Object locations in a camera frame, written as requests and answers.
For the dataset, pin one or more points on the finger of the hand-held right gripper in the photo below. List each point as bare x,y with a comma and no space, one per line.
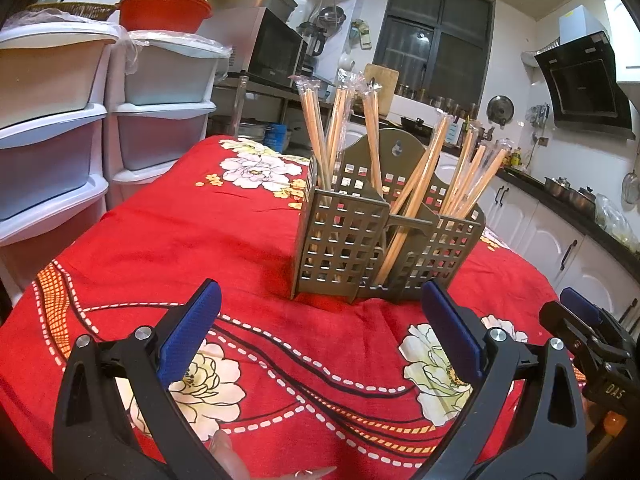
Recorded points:
565,327
580,307

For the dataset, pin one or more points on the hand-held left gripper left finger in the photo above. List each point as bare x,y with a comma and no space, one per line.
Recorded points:
187,330

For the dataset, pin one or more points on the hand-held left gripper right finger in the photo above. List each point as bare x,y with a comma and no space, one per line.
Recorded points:
452,340

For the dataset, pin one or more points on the grey perforated utensil holder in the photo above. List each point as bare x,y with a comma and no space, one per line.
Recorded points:
325,240

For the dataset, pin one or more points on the set of wooden chopsticks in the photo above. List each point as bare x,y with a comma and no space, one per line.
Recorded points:
314,135

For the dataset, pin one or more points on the person's left hand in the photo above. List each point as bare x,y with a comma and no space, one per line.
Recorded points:
232,460

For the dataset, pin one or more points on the white kitchen cabinets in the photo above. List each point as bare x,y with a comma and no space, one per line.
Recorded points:
545,245

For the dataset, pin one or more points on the clear plastic bag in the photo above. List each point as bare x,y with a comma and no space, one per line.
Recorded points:
617,220

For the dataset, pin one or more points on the steel cooking pot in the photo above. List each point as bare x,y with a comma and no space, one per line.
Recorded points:
557,189
584,199

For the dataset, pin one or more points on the red floral blanket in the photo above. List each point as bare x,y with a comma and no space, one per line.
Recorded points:
200,220

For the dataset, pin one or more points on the black kitchen countertop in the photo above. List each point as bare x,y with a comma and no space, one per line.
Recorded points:
530,183

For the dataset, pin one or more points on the white plastic drawer unit right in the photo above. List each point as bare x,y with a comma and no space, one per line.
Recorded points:
160,135

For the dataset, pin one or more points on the blue knife block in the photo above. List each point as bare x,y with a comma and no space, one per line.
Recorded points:
455,132

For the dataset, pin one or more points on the steel stockpot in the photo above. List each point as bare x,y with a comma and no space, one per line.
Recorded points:
252,131

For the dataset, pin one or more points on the blue plastic jug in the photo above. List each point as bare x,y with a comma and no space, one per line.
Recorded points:
280,139

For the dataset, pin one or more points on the steel pot lid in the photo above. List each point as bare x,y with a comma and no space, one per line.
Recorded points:
501,110

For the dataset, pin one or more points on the black wok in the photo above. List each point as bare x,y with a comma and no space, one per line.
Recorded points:
412,122

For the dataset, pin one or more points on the white plastic drawer units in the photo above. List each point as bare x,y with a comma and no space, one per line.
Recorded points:
45,160

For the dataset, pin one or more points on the black range hood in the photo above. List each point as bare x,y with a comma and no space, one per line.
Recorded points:
585,85

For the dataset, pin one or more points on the steel kitchen table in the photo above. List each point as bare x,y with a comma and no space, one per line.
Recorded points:
270,91

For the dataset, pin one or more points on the wooden cutting board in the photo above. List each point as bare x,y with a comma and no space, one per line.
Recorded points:
385,82

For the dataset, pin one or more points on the black microwave oven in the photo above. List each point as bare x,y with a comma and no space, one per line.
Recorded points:
277,47

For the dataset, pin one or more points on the dark window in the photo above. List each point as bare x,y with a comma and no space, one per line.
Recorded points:
430,35

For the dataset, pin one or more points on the black blender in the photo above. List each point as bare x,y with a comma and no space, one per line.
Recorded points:
314,45

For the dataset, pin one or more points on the red plastic basin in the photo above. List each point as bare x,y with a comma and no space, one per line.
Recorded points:
165,12

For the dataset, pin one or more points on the steel tray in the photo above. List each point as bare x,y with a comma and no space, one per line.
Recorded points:
255,2

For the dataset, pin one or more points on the woven basket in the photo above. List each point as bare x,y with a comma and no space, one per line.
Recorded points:
75,10

